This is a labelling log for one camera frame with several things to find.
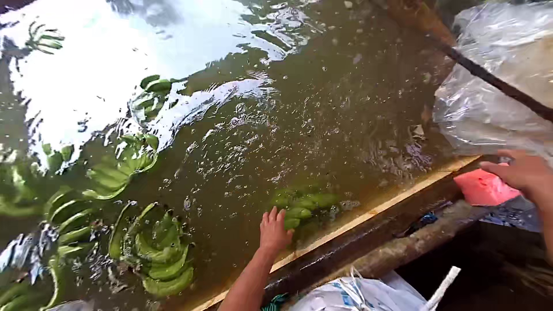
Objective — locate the person's left forearm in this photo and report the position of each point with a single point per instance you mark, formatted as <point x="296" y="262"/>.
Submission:
<point x="250" y="280"/>

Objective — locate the green banana bunch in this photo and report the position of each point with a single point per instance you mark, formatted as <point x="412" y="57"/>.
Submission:
<point x="157" y="85"/>
<point x="47" y="42"/>
<point x="298" y="213"/>

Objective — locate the person's left thumb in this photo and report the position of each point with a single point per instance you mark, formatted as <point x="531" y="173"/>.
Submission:
<point x="289" y="234"/>

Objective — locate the teal netting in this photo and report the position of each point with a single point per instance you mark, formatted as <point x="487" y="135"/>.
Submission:
<point x="275" y="303"/>

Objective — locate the clear plastic sheet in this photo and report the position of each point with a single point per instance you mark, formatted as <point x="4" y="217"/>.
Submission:
<point x="471" y="108"/>

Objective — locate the person's left hand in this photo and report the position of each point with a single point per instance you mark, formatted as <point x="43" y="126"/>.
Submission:
<point x="273" y="235"/>

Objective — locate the brown log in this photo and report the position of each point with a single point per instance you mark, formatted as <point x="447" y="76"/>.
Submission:
<point x="414" y="249"/>

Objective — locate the person's left index finger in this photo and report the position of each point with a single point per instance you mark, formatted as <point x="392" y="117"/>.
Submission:
<point x="281" y="215"/>

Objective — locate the wooden tank edge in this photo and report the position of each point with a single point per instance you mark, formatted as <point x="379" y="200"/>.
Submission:
<point x="376" y="214"/>

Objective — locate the dark thin rod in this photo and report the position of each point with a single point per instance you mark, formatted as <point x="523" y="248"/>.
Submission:
<point x="492" y="78"/>

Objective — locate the dark blue cloth scrap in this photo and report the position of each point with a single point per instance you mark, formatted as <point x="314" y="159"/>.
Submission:
<point x="425" y="220"/>

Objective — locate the person's right hand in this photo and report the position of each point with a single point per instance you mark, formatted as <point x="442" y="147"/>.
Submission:
<point x="529" y="172"/>

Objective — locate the white stick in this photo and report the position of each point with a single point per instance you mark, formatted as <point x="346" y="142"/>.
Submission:
<point x="445" y="285"/>

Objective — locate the white sack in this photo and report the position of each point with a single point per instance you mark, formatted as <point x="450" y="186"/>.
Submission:
<point x="367" y="296"/>

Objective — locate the blue and white plastic bag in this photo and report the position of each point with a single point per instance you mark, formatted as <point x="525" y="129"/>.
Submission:
<point x="518" y="217"/>

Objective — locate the person's left middle finger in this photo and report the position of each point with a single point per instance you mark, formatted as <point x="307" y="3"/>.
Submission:
<point x="273" y="214"/>

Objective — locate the person's right thumb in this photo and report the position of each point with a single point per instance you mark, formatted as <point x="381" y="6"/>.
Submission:
<point x="497" y="168"/>

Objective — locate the person's right fingers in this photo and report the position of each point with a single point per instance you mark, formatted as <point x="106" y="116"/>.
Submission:
<point x="511" y="153"/>

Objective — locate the pink sponge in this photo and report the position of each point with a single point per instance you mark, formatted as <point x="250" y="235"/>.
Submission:
<point x="486" y="188"/>

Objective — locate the cluster of floating green bananas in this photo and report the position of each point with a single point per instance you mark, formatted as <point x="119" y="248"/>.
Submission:
<point x="166" y="271"/>

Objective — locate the rusty brown board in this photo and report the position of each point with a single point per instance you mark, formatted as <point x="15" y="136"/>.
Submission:
<point x="425" y="21"/>

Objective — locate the person's right forearm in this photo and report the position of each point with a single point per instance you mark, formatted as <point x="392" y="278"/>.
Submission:
<point x="547" y="227"/>

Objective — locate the person's left fingers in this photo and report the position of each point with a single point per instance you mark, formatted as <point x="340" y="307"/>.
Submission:
<point x="264" y="219"/>

